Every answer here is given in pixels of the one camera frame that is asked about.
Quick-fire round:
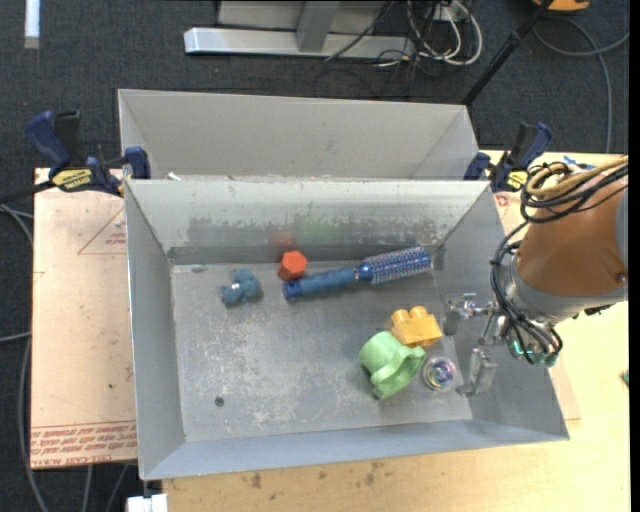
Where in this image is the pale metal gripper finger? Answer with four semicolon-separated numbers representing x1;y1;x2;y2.
456;347;500;399
443;292;479;337

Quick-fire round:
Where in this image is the iridescent round spinning top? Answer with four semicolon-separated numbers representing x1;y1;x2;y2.
421;355;458;393

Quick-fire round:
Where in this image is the yellow toy brick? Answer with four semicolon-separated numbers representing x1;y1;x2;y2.
390;306;444;349

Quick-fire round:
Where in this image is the blue hairbrush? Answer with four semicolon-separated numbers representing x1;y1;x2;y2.
282;245;434;303

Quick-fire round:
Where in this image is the red-orange hexagonal block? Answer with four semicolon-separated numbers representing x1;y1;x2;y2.
277;250;310;283

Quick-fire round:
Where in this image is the grey metal bin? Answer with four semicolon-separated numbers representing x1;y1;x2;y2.
117;88;571;482

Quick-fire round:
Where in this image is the teal toy animal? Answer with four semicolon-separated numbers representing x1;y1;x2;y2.
220;266;265;308

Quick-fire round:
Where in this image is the brown cardboard board, red print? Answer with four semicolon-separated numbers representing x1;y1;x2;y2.
29;167;583;471

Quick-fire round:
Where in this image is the light green plastic ring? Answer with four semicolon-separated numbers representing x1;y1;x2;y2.
357;330;428;401

